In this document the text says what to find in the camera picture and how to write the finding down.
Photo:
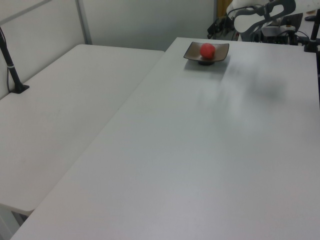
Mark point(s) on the red apple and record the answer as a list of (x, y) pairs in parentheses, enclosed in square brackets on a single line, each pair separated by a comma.
[(207, 50)]

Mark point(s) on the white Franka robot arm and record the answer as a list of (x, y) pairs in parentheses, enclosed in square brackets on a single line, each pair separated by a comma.
[(245, 20)]

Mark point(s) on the square brown ceramic plate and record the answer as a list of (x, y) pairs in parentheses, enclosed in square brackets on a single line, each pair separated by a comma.
[(221, 51)]

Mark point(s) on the white adjoining table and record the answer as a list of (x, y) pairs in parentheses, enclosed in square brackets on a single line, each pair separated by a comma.
[(62, 112)]

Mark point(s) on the black pole with white band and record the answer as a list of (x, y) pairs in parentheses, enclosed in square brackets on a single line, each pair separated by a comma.
[(22, 88)]

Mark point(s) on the black device behind robot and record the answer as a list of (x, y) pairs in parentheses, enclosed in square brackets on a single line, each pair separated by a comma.
[(295, 27)]

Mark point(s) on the black pole with table clamp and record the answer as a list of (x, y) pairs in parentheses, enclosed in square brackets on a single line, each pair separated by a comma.
[(311, 46)]

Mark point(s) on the grey aluminium partition post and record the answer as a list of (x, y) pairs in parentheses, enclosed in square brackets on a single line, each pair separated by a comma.
[(83, 21)]

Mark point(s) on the silver metal mount block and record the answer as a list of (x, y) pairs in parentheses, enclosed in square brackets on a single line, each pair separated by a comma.
[(272, 32)]

